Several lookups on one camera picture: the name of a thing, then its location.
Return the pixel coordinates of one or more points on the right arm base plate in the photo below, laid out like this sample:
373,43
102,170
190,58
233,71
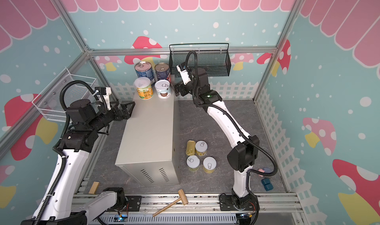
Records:
231,202

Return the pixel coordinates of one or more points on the dark blue chopped tomato can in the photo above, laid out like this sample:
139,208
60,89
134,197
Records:
162,71

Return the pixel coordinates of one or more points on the peach fruit can plastic lid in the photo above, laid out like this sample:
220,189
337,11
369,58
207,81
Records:
143,88

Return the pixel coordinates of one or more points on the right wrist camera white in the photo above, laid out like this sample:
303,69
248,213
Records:
185,73

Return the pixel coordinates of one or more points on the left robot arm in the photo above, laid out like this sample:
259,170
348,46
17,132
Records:
85,121

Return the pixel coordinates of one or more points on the blue grey toy block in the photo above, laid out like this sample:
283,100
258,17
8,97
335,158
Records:
267,170

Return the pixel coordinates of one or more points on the white wire wall basket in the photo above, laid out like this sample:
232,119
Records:
48,101

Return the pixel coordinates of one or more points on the blue soup can pink lid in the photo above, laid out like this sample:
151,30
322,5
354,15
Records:
144,69

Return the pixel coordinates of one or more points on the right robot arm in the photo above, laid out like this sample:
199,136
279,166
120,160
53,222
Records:
245,148

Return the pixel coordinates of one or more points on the wooden block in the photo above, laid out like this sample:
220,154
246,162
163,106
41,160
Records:
94,187

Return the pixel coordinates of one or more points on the fruit can white lid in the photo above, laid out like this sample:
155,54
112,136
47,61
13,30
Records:
193,163
201,148
163,89
209,165

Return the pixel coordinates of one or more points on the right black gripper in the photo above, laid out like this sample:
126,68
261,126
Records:
180,88

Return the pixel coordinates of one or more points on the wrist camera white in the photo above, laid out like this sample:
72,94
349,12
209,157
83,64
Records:
104,94
185,73

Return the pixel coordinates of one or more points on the gold can lying down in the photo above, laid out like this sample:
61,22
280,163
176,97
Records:
191,148

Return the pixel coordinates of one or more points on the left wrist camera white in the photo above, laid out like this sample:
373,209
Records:
104,94

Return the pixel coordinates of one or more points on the grey metal cabinet counter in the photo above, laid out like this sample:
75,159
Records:
150,147

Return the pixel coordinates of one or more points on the black mesh wall basket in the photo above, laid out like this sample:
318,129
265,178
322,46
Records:
212,57

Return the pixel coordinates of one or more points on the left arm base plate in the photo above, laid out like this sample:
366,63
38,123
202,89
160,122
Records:
133,204

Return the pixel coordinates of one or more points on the wooden mallet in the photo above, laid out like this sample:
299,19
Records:
182,199

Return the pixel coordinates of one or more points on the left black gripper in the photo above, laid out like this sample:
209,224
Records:
126,114

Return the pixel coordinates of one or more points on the teal toy block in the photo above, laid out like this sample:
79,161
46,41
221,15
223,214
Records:
267,184

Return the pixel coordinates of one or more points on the pink toy block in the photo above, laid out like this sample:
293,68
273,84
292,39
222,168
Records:
262,171

